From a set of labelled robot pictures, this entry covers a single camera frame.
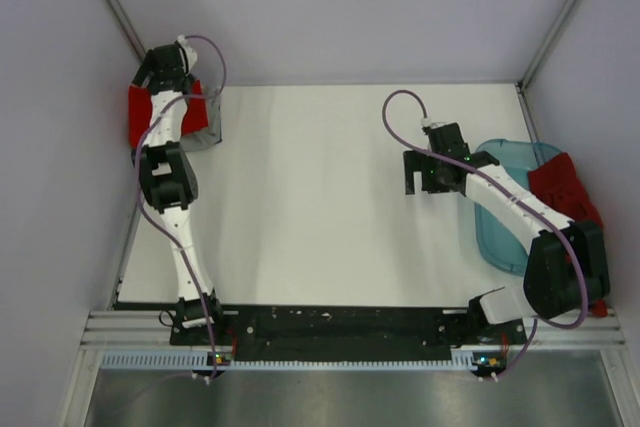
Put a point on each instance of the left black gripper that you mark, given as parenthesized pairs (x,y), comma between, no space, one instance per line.
(149,65)

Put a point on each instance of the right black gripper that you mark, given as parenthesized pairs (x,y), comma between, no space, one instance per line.
(418,161)

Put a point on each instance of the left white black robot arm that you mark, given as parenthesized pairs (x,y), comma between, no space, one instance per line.
(166,179)

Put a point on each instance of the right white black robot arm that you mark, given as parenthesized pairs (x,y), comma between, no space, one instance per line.
(489,185)

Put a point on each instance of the folded grey t shirt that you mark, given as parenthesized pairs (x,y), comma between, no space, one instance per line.
(202,124)

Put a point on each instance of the blue transparent plastic bin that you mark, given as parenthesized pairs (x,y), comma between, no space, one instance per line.
(497,245)

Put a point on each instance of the dark red t shirt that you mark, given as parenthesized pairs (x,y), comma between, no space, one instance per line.
(565,187)

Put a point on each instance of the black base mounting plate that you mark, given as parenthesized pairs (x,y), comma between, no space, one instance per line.
(339,333)

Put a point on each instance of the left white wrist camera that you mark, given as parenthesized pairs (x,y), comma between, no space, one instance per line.
(188,53)

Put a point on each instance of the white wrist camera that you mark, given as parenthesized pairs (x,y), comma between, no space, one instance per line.
(188,53)
(427,124)

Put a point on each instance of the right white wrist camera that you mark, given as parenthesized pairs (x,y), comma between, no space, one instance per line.
(427,124)

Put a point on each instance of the left aluminium frame post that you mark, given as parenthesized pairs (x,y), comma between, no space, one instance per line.
(112,2)

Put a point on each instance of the aluminium frame post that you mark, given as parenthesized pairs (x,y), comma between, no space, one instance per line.
(112,2)
(552,36)

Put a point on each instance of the right aluminium frame post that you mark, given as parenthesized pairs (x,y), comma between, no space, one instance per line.
(552,36)

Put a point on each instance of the light blue slotted cable duct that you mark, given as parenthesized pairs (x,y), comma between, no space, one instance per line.
(200,361)

